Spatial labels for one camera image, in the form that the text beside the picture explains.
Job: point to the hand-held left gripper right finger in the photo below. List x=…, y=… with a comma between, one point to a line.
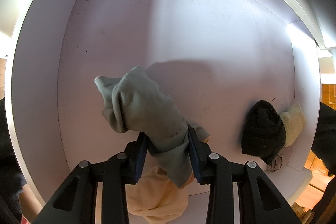
x=194, y=158

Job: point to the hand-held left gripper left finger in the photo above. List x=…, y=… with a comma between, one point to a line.
x=141, y=158

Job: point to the grey green sock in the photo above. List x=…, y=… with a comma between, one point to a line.
x=141, y=108

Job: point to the cream knit sock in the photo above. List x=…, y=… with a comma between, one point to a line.
x=294, y=124

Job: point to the white drawer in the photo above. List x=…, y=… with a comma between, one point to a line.
x=183, y=29

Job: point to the pale yellow sock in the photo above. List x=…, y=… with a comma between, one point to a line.
x=155, y=200

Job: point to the black rolled sock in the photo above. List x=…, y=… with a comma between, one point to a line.
x=262, y=129

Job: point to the person's black clothing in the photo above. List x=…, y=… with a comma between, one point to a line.
x=325, y=134

